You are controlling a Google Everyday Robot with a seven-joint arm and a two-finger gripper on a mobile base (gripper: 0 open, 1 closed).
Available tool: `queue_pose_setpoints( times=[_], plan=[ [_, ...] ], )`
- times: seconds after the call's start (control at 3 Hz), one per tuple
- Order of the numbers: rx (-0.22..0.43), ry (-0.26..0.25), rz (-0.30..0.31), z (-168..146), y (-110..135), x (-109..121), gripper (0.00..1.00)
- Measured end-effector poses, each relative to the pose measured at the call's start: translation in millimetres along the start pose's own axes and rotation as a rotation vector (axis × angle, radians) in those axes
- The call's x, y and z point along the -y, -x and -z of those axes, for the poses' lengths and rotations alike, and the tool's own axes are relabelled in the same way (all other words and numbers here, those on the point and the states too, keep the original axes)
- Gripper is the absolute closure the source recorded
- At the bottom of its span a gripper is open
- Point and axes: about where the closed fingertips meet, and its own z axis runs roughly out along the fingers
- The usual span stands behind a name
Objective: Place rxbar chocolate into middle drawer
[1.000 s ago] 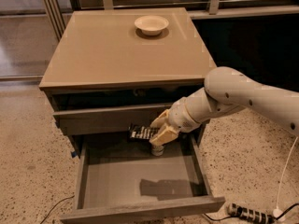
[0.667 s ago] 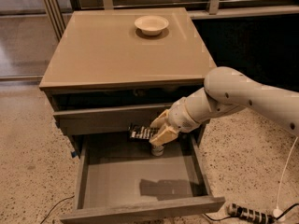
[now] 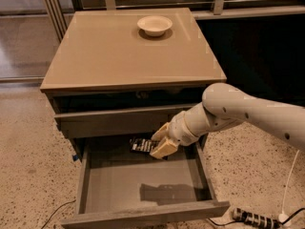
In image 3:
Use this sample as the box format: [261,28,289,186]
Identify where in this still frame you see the white power cable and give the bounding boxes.
[280,149,305,216]

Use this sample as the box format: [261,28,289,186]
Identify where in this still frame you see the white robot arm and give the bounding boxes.
[151,83,305,159]

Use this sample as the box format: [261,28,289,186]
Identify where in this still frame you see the open grey middle drawer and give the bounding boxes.
[62,135,230,229]

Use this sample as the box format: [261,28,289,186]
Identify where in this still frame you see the white wall plug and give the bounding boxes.
[278,213,291,227]

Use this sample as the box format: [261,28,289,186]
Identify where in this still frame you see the black rxbar chocolate wrapper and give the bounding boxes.
[130,137,159,155]

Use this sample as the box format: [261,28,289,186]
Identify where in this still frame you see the black power strip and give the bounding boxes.
[232,208,280,229]

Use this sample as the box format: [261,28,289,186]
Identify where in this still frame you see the closed grey top drawer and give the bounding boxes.
[54,103,194,139]

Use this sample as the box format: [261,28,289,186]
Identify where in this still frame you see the grey drawer cabinet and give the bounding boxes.
[39,7,228,164]

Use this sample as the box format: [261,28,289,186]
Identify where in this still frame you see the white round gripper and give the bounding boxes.
[150,111,198,159]

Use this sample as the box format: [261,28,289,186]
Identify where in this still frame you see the white ceramic bowl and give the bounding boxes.
[137,15,173,37]

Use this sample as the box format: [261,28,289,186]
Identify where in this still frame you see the black floor cable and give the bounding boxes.
[40,199,77,229]

